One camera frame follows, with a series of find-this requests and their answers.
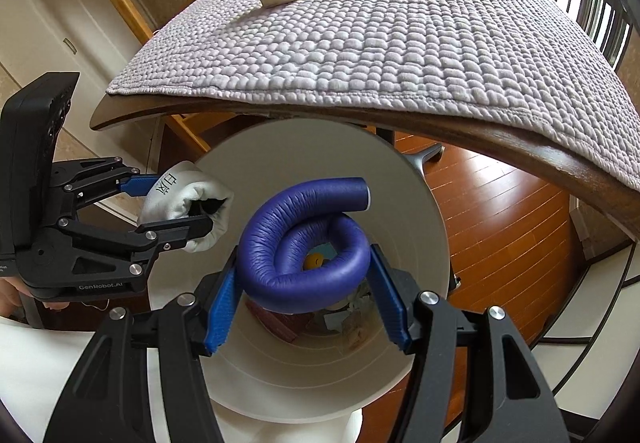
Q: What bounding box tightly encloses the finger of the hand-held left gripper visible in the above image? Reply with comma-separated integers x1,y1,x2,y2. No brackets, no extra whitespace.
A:
35,215,213,276
50,157,161,224

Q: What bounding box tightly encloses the white waste bin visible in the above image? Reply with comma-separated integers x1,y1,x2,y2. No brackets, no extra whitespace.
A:
147,119,450,424

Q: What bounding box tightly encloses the white cloth pack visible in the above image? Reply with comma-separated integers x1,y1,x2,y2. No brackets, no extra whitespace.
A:
137,162,235,254

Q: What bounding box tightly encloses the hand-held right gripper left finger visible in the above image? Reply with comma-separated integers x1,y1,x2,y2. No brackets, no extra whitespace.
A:
42,245,241,443

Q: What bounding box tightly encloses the white slatted furniture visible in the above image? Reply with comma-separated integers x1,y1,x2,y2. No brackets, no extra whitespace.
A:
530,238,640,424

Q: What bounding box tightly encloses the wooden table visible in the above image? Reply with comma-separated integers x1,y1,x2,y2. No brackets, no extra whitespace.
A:
89,90,640,244

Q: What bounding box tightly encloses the purple foam tube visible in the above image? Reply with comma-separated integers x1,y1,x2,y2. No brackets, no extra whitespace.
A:
236,177,371,315

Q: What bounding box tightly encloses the person's left hand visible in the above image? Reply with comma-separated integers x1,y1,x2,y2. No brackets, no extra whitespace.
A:
0,274,69,319

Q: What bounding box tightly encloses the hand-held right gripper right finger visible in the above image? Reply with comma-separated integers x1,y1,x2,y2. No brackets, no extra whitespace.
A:
369,243,571,443

